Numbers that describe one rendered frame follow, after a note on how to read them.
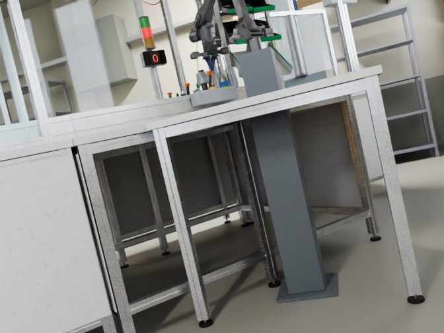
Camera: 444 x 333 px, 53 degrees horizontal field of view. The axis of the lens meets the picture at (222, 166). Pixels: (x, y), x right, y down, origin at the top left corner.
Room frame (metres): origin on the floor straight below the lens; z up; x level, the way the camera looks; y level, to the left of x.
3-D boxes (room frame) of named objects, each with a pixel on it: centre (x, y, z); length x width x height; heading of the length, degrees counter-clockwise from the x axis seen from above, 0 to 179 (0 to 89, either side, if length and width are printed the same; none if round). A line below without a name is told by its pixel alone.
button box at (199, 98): (2.03, -0.04, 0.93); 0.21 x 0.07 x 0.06; 120
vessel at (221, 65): (3.25, -0.13, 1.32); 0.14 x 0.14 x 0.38
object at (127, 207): (3.78, -0.02, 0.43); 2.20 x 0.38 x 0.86; 120
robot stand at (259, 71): (1.93, -0.25, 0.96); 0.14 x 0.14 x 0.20; 75
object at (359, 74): (1.98, -0.27, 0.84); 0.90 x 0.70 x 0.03; 75
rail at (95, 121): (1.99, 0.16, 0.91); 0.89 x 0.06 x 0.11; 120
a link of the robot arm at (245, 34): (1.93, -0.25, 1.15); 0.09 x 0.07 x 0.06; 130
